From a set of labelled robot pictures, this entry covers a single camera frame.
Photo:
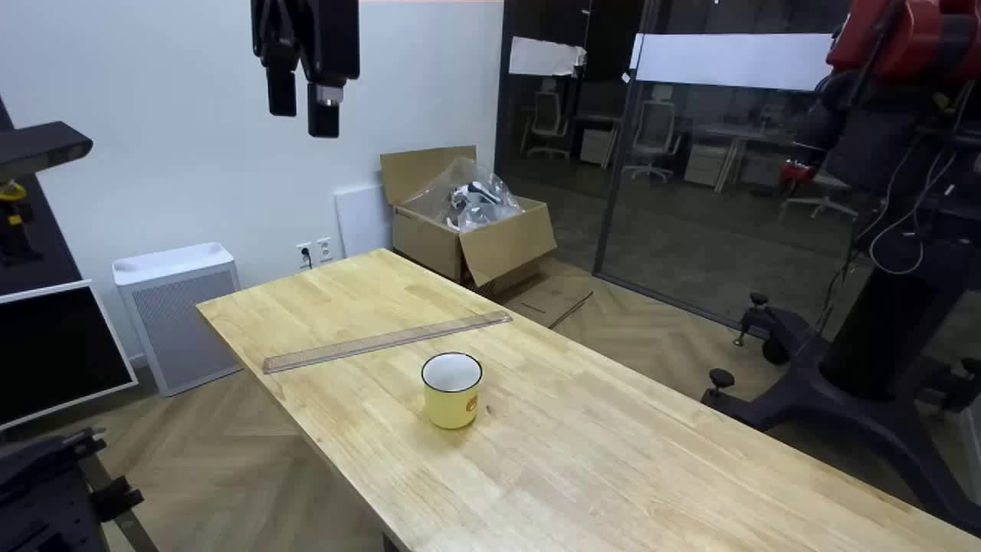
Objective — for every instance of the white wall outlet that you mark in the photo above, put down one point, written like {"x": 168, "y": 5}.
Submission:
{"x": 316, "y": 253}

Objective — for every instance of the red robot arm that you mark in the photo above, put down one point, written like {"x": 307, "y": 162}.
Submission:
{"x": 908, "y": 41}

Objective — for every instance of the yellow enamel cup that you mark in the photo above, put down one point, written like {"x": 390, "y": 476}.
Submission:
{"x": 449, "y": 410}

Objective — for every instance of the white flat panel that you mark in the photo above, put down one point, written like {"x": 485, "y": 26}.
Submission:
{"x": 359, "y": 218}

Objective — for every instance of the white office chair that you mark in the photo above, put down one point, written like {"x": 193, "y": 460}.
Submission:
{"x": 655, "y": 140}
{"x": 548, "y": 118}

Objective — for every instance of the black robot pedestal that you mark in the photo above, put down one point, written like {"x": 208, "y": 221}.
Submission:
{"x": 878, "y": 349}

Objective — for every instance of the white air purifier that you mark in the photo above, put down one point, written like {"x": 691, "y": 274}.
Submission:
{"x": 177, "y": 318}

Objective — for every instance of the black panel with white frame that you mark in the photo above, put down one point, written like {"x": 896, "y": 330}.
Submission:
{"x": 55, "y": 354}

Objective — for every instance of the white office desk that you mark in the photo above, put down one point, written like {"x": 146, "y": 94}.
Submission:
{"x": 721, "y": 155}

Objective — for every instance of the open cardboard box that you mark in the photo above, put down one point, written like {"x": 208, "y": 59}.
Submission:
{"x": 507, "y": 250}

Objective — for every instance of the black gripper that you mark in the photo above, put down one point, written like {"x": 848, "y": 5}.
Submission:
{"x": 307, "y": 36}

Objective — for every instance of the red office chair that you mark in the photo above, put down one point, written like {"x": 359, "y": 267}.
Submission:
{"x": 814, "y": 184}

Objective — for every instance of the crumpled clear plastic wrap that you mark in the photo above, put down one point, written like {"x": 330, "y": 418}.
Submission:
{"x": 476, "y": 205}

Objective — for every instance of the black metal stand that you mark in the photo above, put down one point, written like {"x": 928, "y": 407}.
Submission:
{"x": 48, "y": 491}

